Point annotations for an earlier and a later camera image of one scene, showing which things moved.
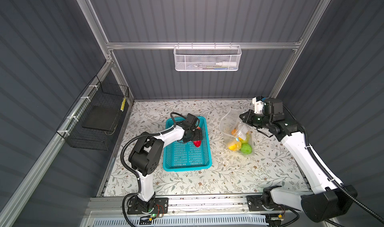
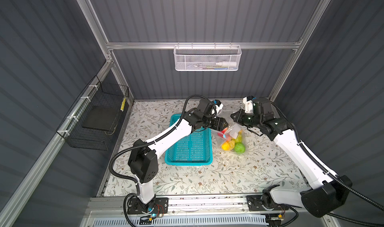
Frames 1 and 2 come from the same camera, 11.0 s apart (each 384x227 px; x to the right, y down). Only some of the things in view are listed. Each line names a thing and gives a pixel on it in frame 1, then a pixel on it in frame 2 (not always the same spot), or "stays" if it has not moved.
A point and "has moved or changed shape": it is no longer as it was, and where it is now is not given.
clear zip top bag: (238, 134) has moved or changed shape
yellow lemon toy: (236, 147) -> (225, 146)
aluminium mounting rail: (200, 204) stays
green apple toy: (246, 148) -> (239, 147)
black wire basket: (92, 124) stays
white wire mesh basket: (207, 58) stays
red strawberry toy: (197, 143) -> (223, 130)
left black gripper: (198, 135) -> (218, 123)
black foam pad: (101, 117) stays
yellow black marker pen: (123, 104) stays
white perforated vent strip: (183, 221) stays
